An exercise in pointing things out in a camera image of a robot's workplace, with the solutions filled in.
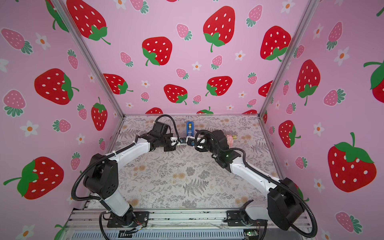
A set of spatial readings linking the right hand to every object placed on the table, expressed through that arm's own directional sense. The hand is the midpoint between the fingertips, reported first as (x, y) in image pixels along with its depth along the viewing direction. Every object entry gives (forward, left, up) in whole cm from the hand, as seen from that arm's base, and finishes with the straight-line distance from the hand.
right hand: (195, 133), depth 78 cm
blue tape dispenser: (+21, +6, -21) cm, 30 cm away
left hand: (+5, +11, -13) cm, 18 cm away
